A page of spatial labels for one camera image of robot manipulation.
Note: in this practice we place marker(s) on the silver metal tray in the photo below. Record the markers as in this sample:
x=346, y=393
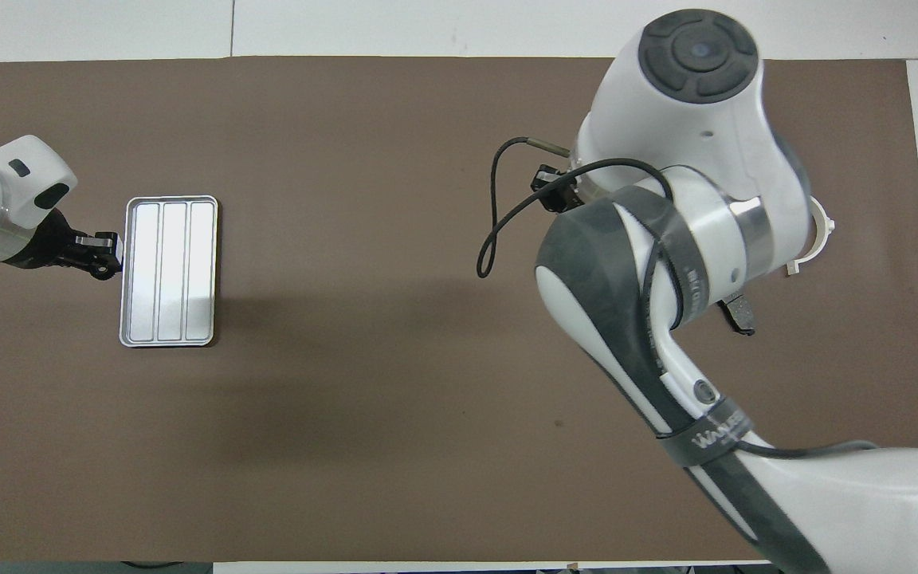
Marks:
x=172, y=271

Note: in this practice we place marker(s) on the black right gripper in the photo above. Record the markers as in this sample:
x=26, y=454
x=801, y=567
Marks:
x=570, y=194

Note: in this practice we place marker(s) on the brown table mat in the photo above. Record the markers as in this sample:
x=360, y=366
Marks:
x=395, y=383

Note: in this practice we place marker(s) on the long grey brake pad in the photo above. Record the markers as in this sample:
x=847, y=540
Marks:
x=742, y=315

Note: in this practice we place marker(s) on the white curved plastic bracket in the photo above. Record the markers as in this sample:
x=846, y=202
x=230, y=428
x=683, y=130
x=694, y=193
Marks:
x=823, y=239

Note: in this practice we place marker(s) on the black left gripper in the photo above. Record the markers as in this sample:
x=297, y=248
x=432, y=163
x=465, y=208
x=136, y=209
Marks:
x=49, y=247

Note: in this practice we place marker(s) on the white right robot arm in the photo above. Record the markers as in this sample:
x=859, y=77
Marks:
x=698, y=119

